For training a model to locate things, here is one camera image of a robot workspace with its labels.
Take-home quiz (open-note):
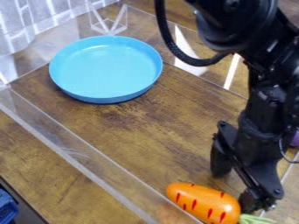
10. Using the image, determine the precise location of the blue plastic plate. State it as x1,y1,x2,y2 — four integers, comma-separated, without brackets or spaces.
50,36,164,104

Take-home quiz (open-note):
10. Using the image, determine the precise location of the orange toy carrot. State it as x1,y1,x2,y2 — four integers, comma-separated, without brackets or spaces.
164,181,278,224

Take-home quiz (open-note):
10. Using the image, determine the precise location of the blue object at corner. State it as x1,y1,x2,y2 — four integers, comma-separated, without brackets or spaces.
0,189,19,224

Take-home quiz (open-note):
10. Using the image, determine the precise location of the purple toy eggplant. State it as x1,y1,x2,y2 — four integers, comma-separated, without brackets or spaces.
290,130,299,147

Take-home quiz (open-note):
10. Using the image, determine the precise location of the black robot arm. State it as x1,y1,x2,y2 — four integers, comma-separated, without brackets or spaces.
187,0,299,214

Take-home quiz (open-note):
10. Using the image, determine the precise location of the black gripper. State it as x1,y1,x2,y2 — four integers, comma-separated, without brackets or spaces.
210,110,290,214

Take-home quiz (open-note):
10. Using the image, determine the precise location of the clear acrylic enclosure wall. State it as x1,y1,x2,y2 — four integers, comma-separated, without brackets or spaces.
0,3,299,224

